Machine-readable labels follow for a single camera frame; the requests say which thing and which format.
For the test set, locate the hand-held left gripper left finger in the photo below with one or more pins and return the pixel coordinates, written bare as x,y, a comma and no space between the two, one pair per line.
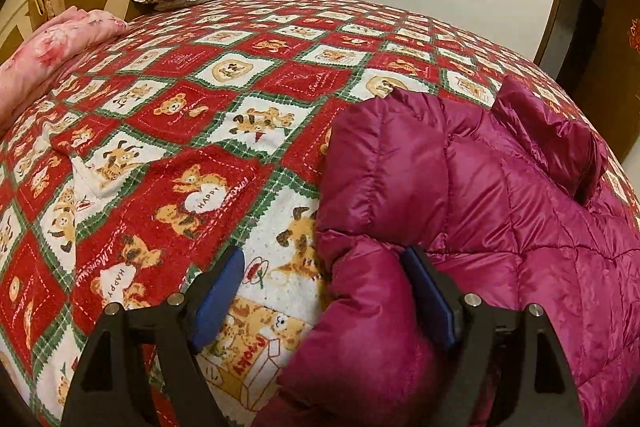
217,302

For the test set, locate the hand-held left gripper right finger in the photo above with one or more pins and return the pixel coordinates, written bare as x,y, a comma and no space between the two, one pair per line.
432,302

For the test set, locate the magenta down jacket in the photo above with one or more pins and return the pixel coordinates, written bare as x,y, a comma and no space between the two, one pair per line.
450,207

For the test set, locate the red printed bear blanket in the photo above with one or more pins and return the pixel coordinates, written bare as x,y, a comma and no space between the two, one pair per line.
200,107

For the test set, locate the brown wooden door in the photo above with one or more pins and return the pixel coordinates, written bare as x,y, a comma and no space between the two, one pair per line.
620,72

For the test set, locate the pink floral quilt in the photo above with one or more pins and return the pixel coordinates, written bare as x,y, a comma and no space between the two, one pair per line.
50,42

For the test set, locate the red door decoration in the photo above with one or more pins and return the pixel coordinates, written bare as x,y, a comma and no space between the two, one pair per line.
632,34

